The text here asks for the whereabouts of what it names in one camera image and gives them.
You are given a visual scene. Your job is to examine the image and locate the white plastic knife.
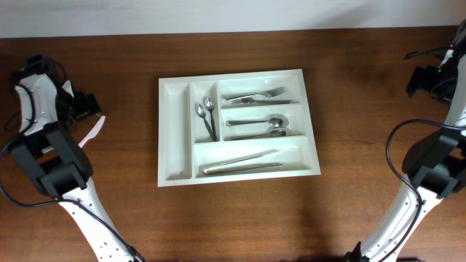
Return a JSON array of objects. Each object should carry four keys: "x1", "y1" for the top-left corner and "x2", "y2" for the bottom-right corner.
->
[{"x1": 40, "y1": 115, "x2": 106, "y2": 154}]

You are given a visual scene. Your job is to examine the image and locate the small metal teaspoon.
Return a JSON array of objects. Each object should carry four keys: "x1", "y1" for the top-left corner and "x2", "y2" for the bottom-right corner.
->
[
  {"x1": 204, "y1": 97, "x2": 217, "y2": 141},
  {"x1": 195, "y1": 103, "x2": 216, "y2": 141}
]

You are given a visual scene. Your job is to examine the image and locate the short metal fork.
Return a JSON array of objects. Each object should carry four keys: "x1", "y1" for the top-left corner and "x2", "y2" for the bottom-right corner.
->
[{"x1": 224, "y1": 86, "x2": 286, "y2": 101}]

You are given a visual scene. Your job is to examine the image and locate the metal serving tongs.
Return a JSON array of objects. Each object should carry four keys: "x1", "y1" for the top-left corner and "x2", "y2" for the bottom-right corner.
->
[{"x1": 200, "y1": 149, "x2": 283, "y2": 175}]

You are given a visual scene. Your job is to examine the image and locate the metal tablespoon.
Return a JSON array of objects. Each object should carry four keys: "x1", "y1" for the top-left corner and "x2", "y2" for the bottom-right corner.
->
[
  {"x1": 226, "y1": 114, "x2": 289, "y2": 127},
  {"x1": 225, "y1": 127, "x2": 292, "y2": 141}
]

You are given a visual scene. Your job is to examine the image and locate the long metal fork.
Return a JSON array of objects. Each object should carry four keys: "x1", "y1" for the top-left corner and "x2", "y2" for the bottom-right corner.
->
[{"x1": 232, "y1": 97, "x2": 292, "y2": 105}]

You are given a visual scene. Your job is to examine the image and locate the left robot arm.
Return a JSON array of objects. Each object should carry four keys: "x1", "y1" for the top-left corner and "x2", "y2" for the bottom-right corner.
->
[{"x1": 1, "y1": 55, "x2": 144, "y2": 261}]

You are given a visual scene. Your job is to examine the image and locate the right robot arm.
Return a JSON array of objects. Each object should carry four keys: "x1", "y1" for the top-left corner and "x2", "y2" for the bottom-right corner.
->
[{"x1": 344, "y1": 23, "x2": 465, "y2": 261}]

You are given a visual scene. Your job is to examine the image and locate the white plastic cutlery tray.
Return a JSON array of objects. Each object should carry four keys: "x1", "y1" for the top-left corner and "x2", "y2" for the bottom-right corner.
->
[{"x1": 158, "y1": 69, "x2": 320, "y2": 187}]

